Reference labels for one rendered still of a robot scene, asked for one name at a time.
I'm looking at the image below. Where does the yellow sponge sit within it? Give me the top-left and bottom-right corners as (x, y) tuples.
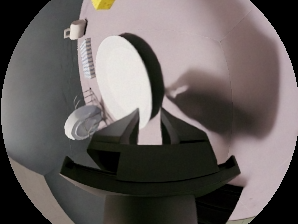
(92, 0), (115, 10)

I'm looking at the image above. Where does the white mug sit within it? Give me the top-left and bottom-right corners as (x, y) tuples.
(64, 19), (87, 39)

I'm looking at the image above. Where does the blue and white checkered towel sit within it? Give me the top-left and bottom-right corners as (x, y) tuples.
(80, 38), (96, 79)

